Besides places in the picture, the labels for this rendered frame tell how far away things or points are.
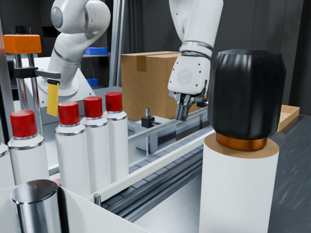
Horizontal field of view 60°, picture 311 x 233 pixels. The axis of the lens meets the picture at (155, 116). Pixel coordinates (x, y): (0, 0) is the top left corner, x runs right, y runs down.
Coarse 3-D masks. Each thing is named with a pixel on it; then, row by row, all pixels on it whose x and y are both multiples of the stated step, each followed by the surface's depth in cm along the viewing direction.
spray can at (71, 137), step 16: (64, 112) 44; (64, 128) 45; (80, 128) 45; (64, 144) 45; (80, 144) 46; (64, 160) 46; (80, 160) 46; (64, 176) 47; (80, 176) 47; (80, 192) 48
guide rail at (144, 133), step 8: (192, 112) 85; (200, 112) 87; (176, 120) 77; (152, 128) 70; (160, 128) 72; (128, 136) 64; (136, 136) 65; (144, 136) 68; (48, 168) 49; (56, 168) 50
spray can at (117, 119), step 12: (108, 96) 52; (120, 96) 52; (108, 108) 52; (120, 108) 53; (108, 120) 52; (120, 120) 52; (120, 132) 53; (120, 144) 54; (120, 156) 55; (120, 168) 55
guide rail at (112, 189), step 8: (200, 136) 78; (192, 144) 72; (200, 144) 76; (176, 152) 67; (184, 152) 70; (160, 160) 63; (168, 160) 65; (144, 168) 59; (152, 168) 61; (160, 168) 63; (128, 176) 56; (136, 176) 57; (144, 176) 59; (112, 184) 53; (120, 184) 53; (128, 184) 55; (96, 192) 50; (104, 192) 50; (112, 192) 52; (88, 200) 48; (104, 200) 51
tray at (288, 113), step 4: (284, 108) 131; (288, 108) 129; (292, 108) 128; (296, 108) 127; (284, 112) 131; (288, 112) 130; (292, 112) 118; (296, 112) 123; (280, 116) 124; (284, 116) 124; (288, 116) 113; (292, 116) 118; (296, 116) 124; (280, 120) 119; (284, 120) 108; (288, 120) 114; (292, 120) 120; (280, 124) 105; (284, 124) 110; (280, 128) 106
